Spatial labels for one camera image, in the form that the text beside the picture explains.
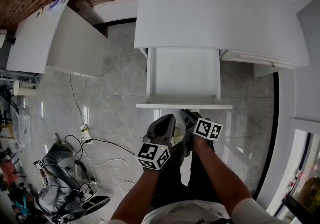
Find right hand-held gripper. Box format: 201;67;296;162
179;109;224;152

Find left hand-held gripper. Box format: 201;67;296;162
135;114;177;172

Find person's right forearm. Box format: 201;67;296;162
193;135;254;216

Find person's left forearm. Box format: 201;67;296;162
110;167;161;221

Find wide white drawer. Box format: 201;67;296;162
220;50;304;69

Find white desk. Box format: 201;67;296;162
133;0;311;78

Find person's left shoe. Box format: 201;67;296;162
173;127;186;145

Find person's dark trousers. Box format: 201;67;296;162
151;139;219;206

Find person's white shirt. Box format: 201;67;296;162
139;197;289;224

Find white power strip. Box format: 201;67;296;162
79;123;94;145

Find window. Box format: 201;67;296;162
281;128;320;224

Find clear plastic box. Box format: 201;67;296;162
10;109;33;147

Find white cylindrical bin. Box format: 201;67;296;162
13;79;37;97

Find plain white table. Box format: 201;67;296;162
6;0;109;79

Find printed paper booklet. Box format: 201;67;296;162
48;0;73;13

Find white cable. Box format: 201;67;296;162
82;142;137;193

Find black cable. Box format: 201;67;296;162
64;134;137;156

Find thin grey cable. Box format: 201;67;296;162
69;73;89;126

